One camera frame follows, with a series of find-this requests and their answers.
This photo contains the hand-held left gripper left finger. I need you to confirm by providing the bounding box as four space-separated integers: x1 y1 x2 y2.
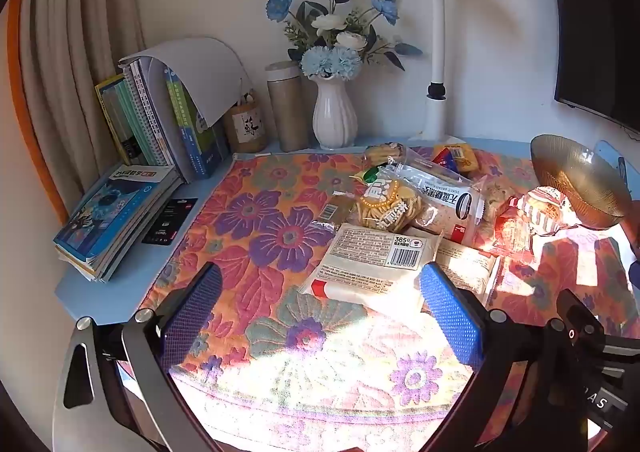
52 262 223 452

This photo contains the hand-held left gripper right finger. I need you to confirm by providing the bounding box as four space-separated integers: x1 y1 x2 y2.
417 262 581 452

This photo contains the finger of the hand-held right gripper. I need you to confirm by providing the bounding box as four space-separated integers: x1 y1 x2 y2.
556 288 607 348

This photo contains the plain white snack packet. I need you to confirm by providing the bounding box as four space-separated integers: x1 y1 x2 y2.
435 242 501 305

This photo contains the white bread packet red stripe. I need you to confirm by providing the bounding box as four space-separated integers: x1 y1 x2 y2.
300 224 443 307

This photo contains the red striped bun packet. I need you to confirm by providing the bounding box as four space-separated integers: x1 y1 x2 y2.
492 186 571 253

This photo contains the toast packet black oval label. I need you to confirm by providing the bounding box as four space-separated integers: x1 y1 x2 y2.
400 159 486 245

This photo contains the clear cracker packet green label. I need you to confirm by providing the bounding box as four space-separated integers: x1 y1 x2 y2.
350 164 423 233

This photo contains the amber ribbed glass bowl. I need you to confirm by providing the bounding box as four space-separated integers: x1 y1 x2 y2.
530 134 632 231

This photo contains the small brown snack packet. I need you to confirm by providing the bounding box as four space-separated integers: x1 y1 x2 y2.
312 192 361 233

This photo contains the yellow cake packet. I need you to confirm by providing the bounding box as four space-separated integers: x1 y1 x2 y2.
432 142 479 173

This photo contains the small clear cookie packet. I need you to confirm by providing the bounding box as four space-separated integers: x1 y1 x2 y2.
364 142 407 165

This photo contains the black card packet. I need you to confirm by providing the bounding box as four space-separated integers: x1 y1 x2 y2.
141 198 198 246

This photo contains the floral tablecloth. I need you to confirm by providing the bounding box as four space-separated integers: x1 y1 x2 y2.
135 144 640 452

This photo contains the stack of flat books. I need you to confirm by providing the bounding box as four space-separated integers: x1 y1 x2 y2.
52 163 183 283

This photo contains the light blue plastic panel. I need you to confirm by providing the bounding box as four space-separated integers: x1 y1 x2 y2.
592 141 640 253

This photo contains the row of upright books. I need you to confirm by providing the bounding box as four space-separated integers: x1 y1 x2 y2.
95 54 232 183

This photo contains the beige thermos bottle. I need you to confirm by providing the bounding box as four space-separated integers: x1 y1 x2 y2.
265 60 311 153

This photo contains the white ribbed vase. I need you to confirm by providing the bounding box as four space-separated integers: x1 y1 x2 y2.
312 73 359 150

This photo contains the white paper sheet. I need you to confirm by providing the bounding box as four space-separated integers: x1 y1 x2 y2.
117 36 253 125

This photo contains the orange fabric strip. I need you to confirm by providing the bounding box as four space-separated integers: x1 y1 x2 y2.
7 0 68 225

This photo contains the white desk lamp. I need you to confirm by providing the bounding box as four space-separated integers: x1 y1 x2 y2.
407 0 513 145

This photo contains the blue artificial flower bouquet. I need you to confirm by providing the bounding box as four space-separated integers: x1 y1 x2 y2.
265 0 425 80

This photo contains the black monitor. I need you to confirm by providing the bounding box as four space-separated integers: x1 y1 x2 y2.
542 0 640 135

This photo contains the beige curtain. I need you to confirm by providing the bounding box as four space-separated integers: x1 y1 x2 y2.
20 0 151 227

